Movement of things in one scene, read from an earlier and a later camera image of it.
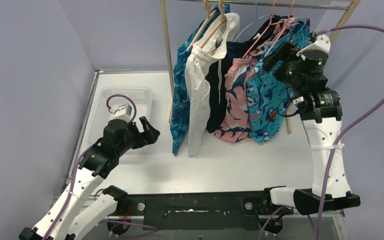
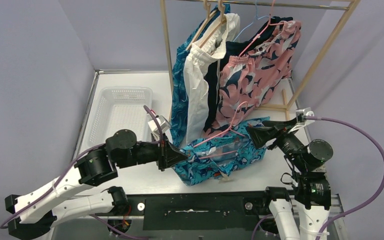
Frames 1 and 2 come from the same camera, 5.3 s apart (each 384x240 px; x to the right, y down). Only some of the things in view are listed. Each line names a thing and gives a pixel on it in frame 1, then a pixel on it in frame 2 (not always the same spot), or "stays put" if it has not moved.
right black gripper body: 287,53 → 278,128
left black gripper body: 139,133 → 162,154
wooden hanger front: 222,8 stays put
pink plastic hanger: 288,24 → 230,128
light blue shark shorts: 268,97 → 214,158
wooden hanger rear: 208,7 stays put
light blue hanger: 255,16 stays put
